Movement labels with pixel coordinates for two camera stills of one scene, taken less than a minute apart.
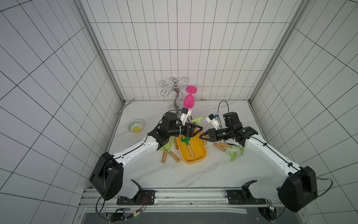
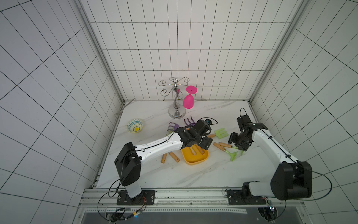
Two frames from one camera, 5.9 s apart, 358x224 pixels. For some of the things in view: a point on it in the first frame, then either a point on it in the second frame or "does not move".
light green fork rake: (232, 155) does not move
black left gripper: (191, 130) to (206, 143)
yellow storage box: (198, 147) does not move
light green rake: (242, 149) does not move
